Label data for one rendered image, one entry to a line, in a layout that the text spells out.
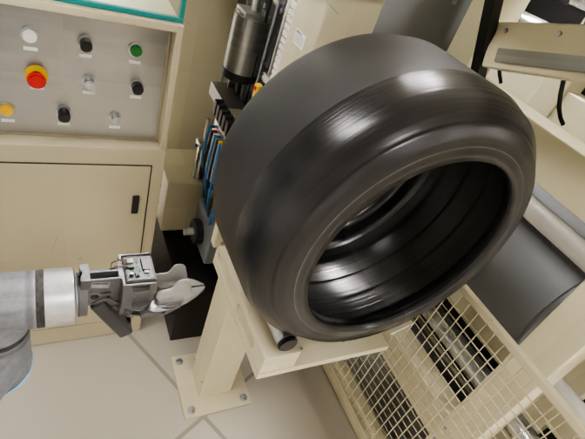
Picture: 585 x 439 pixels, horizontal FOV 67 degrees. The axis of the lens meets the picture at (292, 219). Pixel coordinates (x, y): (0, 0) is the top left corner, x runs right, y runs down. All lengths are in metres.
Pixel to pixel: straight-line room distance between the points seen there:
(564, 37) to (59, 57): 1.13
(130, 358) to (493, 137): 1.60
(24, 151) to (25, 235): 0.30
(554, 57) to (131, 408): 1.67
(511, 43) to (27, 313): 1.04
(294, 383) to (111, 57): 1.43
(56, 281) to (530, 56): 0.98
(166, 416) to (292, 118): 1.39
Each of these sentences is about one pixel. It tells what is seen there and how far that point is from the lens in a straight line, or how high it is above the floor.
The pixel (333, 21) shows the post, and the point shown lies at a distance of 0.97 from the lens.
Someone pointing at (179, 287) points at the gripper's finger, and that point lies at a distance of 0.80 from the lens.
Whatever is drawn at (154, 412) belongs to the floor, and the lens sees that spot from 1.85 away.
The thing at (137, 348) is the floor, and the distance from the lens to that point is 1.99.
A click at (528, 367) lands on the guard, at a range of 1.12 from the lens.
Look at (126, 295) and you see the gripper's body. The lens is 0.77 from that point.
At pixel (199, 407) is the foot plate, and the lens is 1.87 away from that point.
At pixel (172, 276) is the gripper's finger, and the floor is 1.03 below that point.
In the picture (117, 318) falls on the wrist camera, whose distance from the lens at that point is 0.84.
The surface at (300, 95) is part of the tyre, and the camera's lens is 0.71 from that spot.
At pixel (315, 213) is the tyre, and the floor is 1.29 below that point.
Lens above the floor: 1.65
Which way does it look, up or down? 36 degrees down
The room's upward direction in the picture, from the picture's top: 21 degrees clockwise
